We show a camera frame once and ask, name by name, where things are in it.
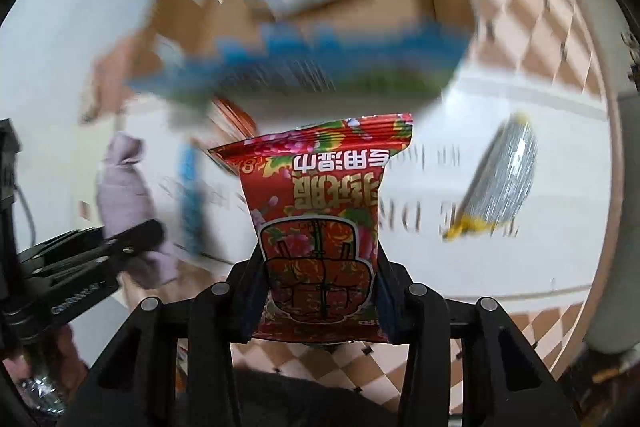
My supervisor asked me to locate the blue strip packet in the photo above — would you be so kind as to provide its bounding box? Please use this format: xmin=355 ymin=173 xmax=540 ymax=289
xmin=175 ymin=141 xmax=207 ymax=254

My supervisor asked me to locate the clear crumpled plastic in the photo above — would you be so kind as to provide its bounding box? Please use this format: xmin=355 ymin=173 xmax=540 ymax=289
xmin=17 ymin=376 xmax=68 ymax=415

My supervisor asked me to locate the cardboard box with blue tape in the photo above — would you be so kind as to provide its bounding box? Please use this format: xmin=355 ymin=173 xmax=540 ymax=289
xmin=80 ymin=0 xmax=476 ymax=114

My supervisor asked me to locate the red striped packet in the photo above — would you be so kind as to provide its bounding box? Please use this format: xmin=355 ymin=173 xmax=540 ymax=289
xmin=207 ymin=97 xmax=262 ymax=144

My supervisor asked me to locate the white printed table mat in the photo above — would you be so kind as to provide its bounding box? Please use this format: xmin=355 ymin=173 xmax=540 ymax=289
xmin=122 ymin=67 xmax=608 ymax=308

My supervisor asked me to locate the lilac cloth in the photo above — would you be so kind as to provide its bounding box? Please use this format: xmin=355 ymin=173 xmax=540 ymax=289
xmin=96 ymin=132 xmax=179 ymax=289

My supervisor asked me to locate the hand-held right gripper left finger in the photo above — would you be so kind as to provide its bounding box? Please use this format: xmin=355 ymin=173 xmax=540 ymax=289
xmin=65 ymin=246 xmax=273 ymax=427

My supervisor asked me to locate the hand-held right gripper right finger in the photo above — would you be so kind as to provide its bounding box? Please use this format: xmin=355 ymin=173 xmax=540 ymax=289
xmin=372 ymin=246 xmax=577 ymax=427

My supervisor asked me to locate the checkered tablecloth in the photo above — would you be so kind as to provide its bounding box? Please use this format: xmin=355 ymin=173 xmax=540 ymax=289
xmin=125 ymin=0 xmax=608 ymax=408

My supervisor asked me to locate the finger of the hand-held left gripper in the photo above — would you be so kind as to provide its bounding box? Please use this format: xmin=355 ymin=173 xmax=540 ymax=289
xmin=17 ymin=219 xmax=167 ymax=290

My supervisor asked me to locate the red floral wet wipes packet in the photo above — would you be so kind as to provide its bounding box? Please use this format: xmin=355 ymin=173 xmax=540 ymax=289
xmin=207 ymin=113 xmax=415 ymax=344

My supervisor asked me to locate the person's left forearm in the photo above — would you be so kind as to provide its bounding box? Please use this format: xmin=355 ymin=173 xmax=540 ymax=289
xmin=47 ymin=323 xmax=92 ymax=390

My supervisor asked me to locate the silver packet with yellow ends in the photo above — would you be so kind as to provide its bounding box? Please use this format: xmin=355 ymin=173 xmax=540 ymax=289
xmin=440 ymin=111 xmax=540 ymax=241

